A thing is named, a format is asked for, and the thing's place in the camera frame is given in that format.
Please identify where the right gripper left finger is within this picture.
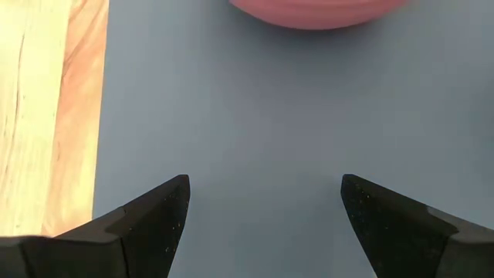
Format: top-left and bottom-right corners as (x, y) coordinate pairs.
(0, 174), (191, 278)

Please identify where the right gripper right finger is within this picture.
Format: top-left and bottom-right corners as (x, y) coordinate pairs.
(340, 173), (494, 278)

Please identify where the pink bowl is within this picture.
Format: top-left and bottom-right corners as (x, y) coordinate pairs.
(228, 0), (408, 31)

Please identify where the blue grey placemat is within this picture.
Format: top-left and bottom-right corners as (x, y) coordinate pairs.
(92, 0), (494, 278)

